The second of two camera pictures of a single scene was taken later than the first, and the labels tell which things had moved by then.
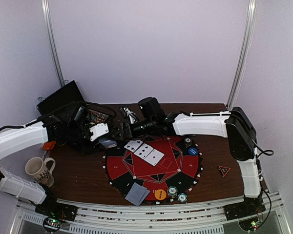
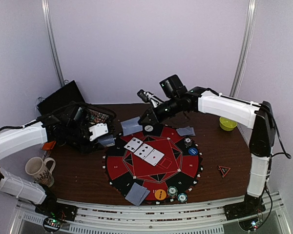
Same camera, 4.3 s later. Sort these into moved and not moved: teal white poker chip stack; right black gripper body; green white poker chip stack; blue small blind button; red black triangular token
Moved: right black gripper body
Not moved: green white poker chip stack; blue small blind button; red black triangular token; teal white poker chip stack
